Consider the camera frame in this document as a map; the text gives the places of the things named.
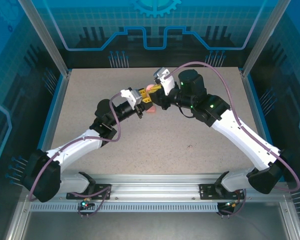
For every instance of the pink round earbud charging case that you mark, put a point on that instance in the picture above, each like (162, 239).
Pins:
(149, 87)

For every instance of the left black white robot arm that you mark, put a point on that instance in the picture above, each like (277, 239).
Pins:
(72, 150)

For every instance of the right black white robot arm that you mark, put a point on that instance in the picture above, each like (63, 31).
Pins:
(237, 140)

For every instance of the steel bottom panel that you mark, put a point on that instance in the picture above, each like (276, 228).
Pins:
(152, 225)

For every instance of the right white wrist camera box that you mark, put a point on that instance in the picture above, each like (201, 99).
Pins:
(165, 80)

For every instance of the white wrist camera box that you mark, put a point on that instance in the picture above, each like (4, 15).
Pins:
(131, 97)
(165, 80)

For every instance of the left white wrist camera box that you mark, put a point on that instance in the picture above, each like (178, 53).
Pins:
(131, 97)

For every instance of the aluminium table side rail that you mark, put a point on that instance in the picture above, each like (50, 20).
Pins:
(252, 105)
(60, 100)

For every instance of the aluminium frame post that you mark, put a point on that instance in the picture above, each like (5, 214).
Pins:
(262, 42)
(48, 42)

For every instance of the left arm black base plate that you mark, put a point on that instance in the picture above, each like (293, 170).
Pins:
(102, 192)

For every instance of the aluminium mounting rail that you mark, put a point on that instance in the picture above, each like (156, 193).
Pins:
(155, 187)

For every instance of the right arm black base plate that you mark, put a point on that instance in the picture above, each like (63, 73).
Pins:
(207, 191)

